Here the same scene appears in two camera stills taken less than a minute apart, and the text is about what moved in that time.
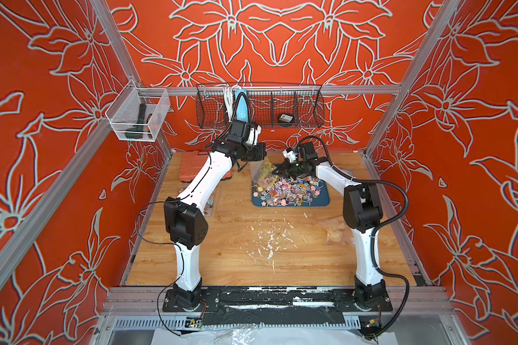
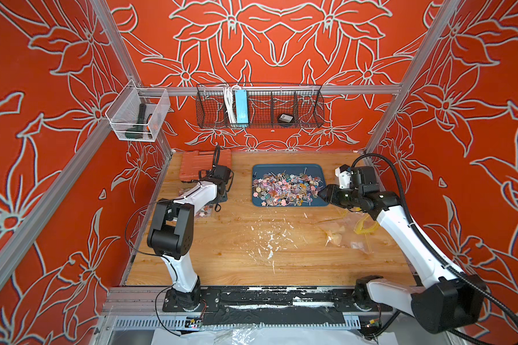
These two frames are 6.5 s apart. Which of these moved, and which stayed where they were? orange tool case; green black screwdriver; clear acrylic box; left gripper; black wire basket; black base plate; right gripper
Moved: left gripper; right gripper
Stayed: black base plate; clear acrylic box; green black screwdriver; orange tool case; black wire basket
